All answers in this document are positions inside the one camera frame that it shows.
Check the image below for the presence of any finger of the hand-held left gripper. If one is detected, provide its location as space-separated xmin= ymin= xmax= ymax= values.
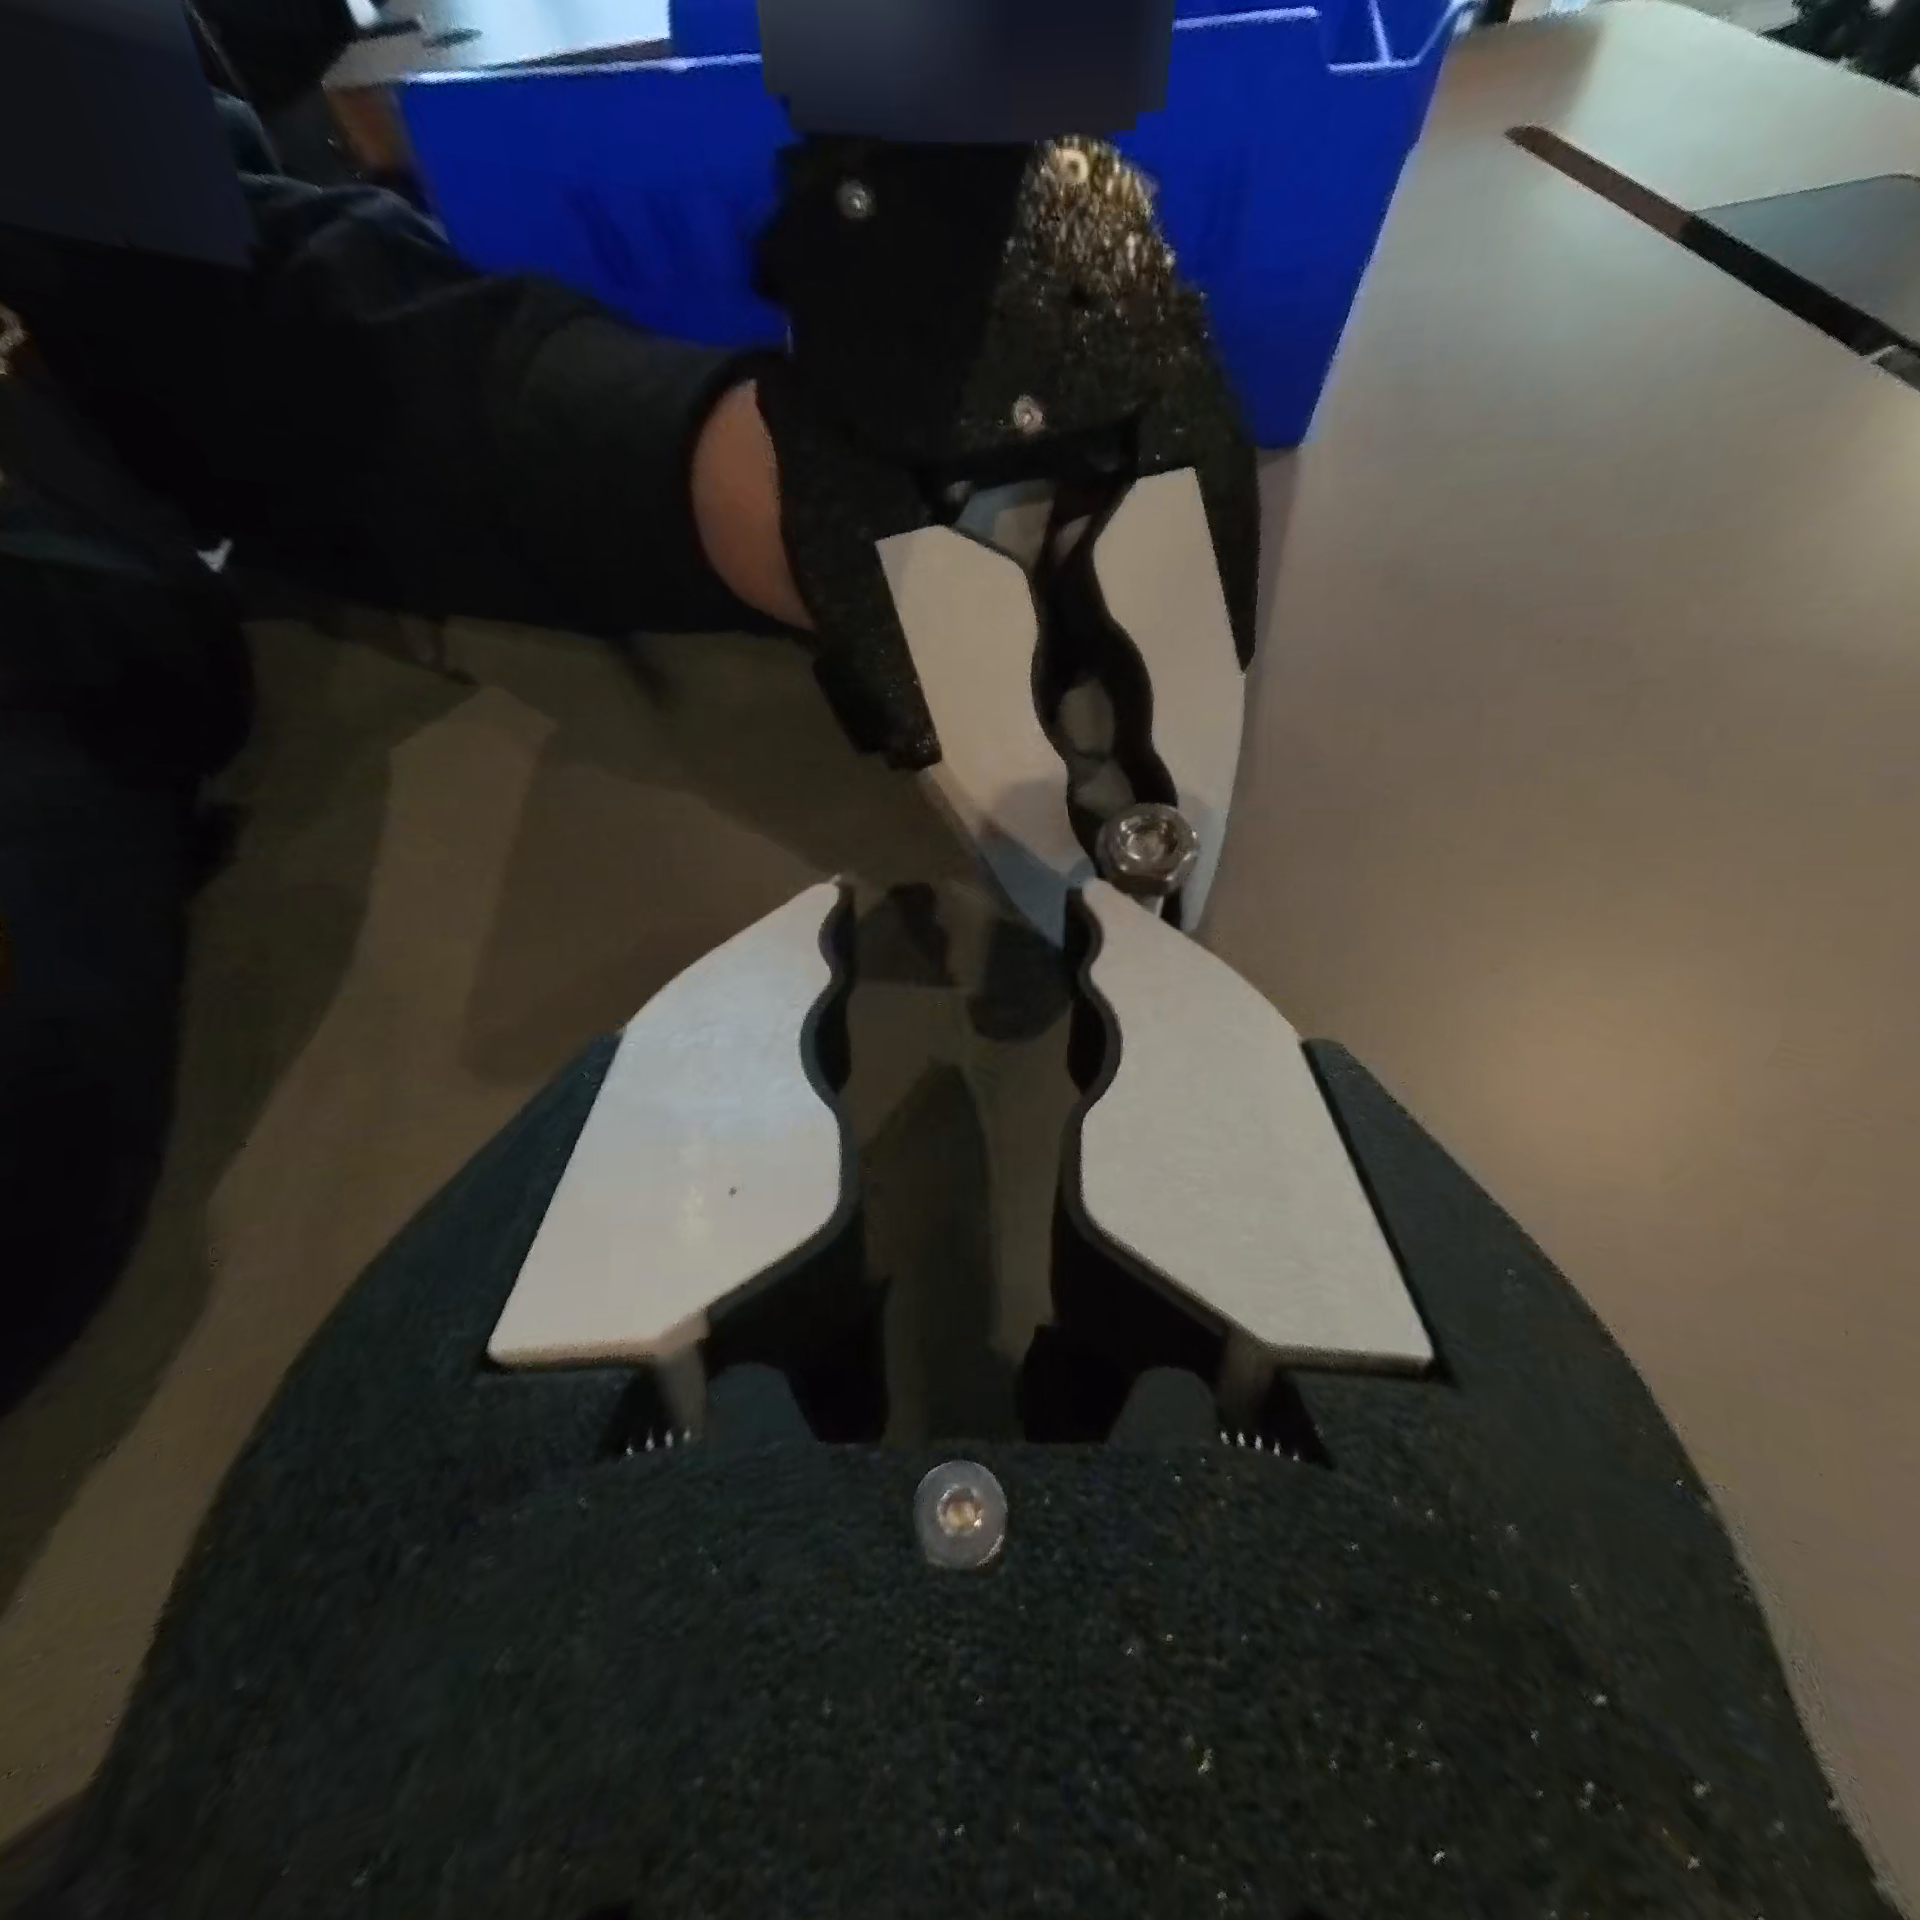
xmin=876 ymin=518 xmax=1113 ymax=945
xmin=1050 ymin=461 xmax=1245 ymax=934

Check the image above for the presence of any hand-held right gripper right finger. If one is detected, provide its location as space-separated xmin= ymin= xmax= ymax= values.
xmin=1053 ymin=881 xmax=1437 ymax=1436

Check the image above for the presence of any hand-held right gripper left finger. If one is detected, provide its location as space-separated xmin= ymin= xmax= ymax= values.
xmin=485 ymin=879 xmax=864 ymax=1436

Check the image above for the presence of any person's left hand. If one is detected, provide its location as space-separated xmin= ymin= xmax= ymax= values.
xmin=688 ymin=382 xmax=821 ymax=629

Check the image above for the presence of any blue plastic bin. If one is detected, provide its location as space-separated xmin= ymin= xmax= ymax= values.
xmin=394 ymin=0 xmax=1465 ymax=452

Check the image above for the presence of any flat metal base plate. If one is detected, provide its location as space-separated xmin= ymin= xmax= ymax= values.
xmin=1704 ymin=171 xmax=1920 ymax=354

